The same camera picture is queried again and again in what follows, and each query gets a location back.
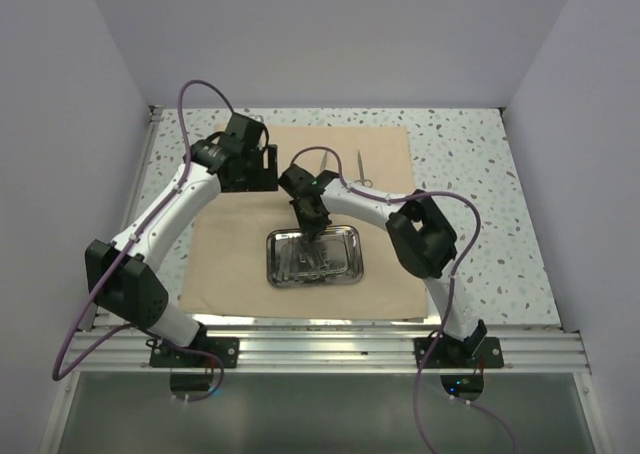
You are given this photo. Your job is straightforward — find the stainless steel instrument tray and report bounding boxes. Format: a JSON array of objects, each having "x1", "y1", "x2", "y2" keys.
[{"x1": 266, "y1": 225, "x2": 364, "y2": 289}]

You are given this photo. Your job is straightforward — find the steel forceps with rings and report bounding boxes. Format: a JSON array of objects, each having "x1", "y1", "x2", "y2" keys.
[{"x1": 297, "y1": 241, "x2": 339, "y2": 281}]

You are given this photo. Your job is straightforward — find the steel surgical scissors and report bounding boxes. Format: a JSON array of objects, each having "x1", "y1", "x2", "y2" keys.
[{"x1": 356, "y1": 150, "x2": 373, "y2": 188}]

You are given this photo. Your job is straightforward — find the beige surgical drape cloth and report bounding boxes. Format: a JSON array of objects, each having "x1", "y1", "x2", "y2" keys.
[{"x1": 178, "y1": 122, "x2": 430, "y2": 321}]

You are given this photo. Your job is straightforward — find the steel tweezers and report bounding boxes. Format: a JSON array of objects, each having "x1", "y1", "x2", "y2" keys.
[{"x1": 277, "y1": 239, "x2": 295, "y2": 283}]

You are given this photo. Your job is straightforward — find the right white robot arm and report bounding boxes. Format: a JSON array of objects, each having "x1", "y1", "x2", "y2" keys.
[{"x1": 279, "y1": 164, "x2": 487, "y2": 367}]

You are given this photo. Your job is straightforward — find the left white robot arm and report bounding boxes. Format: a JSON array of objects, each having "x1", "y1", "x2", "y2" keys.
[{"x1": 85, "y1": 113, "x2": 278, "y2": 367}]

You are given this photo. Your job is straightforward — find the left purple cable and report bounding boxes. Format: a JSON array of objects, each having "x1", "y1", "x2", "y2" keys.
[{"x1": 52, "y1": 79, "x2": 251, "y2": 403}]

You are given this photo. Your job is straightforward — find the purple cable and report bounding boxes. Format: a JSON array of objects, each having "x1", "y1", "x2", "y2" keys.
[
  {"x1": 289, "y1": 146, "x2": 516, "y2": 454},
  {"x1": 52, "y1": 79, "x2": 251, "y2": 403}
]

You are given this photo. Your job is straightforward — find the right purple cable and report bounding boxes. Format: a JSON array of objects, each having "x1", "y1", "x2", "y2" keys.
[{"x1": 289, "y1": 146, "x2": 516, "y2": 454}]

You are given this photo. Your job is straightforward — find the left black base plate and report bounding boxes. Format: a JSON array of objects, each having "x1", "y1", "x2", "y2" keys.
[{"x1": 146, "y1": 336, "x2": 240, "y2": 369}]

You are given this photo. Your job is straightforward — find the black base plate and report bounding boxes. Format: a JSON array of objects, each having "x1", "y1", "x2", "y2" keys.
[
  {"x1": 413, "y1": 333, "x2": 505, "y2": 369},
  {"x1": 146, "y1": 336, "x2": 240, "y2": 369}
]

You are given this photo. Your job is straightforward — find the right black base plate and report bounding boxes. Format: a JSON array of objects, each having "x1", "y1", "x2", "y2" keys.
[{"x1": 413, "y1": 333, "x2": 505, "y2": 369}]

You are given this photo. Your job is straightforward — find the aluminium extrusion rail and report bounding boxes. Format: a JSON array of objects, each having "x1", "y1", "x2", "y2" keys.
[{"x1": 64, "y1": 326, "x2": 594, "y2": 375}]

